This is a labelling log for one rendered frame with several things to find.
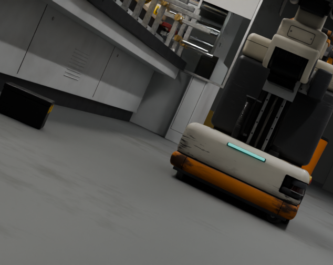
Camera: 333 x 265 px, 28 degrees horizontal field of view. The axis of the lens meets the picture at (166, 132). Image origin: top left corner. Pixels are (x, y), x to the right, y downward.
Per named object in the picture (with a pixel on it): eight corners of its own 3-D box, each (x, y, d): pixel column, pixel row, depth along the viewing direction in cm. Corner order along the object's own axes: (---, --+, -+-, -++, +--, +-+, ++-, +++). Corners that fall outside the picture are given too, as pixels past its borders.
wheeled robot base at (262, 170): (190, 165, 372) (209, 125, 370) (295, 215, 358) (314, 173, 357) (164, 165, 306) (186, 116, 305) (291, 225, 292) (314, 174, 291)
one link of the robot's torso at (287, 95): (262, 90, 328) (283, 44, 327) (315, 113, 322) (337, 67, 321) (258, 84, 302) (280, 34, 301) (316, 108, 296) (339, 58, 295)
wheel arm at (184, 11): (199, 20, 470) (201, 17, 470) (198, 19, 467) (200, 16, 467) (154, 1, 478) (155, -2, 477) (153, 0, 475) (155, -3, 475)
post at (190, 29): (178, 61, 570) (201, 10, 568) (177, 60, 567) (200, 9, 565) (175, 59, 571) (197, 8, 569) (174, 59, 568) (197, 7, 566)
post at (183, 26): (170, 60, 546) (195, 7, 544) (170, 60, 543) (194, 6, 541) (167, 59, 547) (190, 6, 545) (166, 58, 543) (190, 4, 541)
